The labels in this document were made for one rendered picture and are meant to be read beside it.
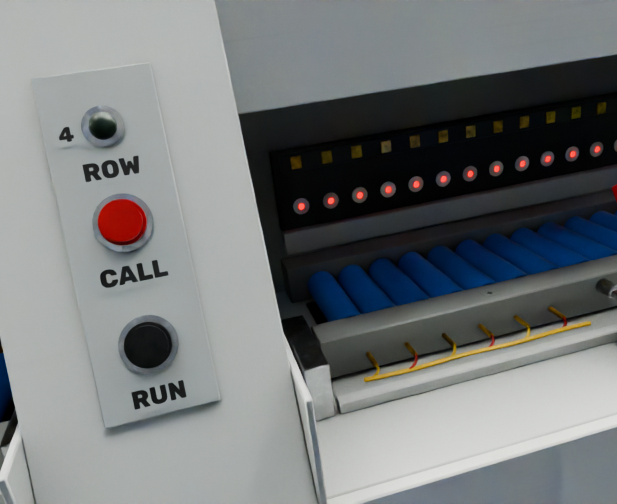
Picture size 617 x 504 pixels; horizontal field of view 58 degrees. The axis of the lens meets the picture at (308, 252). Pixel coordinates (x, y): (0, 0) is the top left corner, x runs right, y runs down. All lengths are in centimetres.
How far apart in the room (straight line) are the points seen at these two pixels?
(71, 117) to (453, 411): 19
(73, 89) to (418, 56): 13
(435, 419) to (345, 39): 16
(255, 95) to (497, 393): 17
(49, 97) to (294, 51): 9
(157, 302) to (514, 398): 16
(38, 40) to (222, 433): 15
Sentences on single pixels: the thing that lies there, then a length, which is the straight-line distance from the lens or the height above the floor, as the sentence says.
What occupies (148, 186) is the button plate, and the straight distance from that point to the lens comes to 21.
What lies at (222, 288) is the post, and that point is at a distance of 20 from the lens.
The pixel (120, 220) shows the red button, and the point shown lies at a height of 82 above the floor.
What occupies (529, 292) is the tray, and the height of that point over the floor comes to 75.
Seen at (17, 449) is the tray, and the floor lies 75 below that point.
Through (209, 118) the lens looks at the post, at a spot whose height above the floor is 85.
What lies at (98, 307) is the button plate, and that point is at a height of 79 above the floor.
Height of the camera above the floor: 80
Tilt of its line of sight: level
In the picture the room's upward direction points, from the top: 12 degrees counter-clockwise
